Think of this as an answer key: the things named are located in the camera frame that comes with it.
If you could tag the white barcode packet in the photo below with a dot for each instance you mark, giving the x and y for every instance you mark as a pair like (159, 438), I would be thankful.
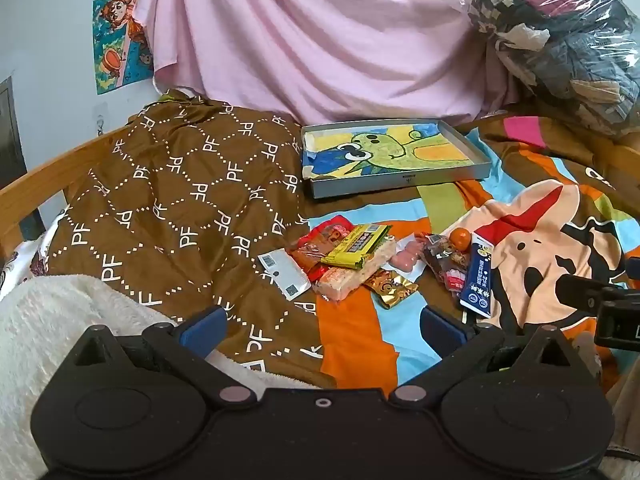
(285, 275)

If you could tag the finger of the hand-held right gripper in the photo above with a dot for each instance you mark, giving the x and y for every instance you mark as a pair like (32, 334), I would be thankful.
(585, 291)

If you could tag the brown patterned quilt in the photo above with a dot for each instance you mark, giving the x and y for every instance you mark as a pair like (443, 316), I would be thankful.
(190, 185)

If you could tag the wall hook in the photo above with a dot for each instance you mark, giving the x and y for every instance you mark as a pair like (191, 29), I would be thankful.
(100, 122)

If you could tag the yellow green snack packet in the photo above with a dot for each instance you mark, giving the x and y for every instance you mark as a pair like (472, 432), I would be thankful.
(357, 245)

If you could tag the gold snack packet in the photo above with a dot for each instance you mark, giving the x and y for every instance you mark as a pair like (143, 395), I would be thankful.
(392, 290)

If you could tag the long blue packet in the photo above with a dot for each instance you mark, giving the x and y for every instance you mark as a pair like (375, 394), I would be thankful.
(477, 285)

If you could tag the pink bed sheet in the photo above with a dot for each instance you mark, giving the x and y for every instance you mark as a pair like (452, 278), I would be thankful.
(310, 35)

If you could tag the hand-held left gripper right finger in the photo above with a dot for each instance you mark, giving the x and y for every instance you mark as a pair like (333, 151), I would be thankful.
(440, 332)

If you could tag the white fleece blanket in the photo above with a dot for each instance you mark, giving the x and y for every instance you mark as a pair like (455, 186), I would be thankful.
(45, 320)

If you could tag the clear bag of clothes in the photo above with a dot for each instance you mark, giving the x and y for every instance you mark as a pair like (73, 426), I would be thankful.
(565, 40)

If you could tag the red snack packet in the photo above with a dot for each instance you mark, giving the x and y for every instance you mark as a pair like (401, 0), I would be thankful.
(325, 232)

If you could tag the wooden bed frame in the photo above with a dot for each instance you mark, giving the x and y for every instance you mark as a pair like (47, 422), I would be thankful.
(50, 170)

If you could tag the colourful cartoon blanket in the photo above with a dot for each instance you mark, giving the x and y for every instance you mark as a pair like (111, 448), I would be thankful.
(350, 340)

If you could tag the cartoon wall poster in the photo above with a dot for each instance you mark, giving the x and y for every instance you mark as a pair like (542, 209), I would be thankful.
(117, 35)

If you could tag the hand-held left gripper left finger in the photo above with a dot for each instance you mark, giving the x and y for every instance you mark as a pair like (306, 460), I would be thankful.
(202, 330)

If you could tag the floral cloth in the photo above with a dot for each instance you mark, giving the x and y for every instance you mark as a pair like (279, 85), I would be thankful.
(30, 260)

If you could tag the pink sausage packet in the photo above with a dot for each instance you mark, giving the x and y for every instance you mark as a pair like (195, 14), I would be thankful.
(405, 260)

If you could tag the clear packet of mixed snacks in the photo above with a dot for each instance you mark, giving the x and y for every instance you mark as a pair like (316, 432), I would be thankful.
(445, 260)

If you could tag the grey tray with frog drawing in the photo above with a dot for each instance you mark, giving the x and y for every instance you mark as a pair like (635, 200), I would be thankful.
(395, 152)

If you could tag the dark wall panel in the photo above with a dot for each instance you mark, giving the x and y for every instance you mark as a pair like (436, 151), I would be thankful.
(10, 130)

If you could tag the orange tangerine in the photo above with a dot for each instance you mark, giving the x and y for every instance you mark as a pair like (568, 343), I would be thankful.
(459, 238)

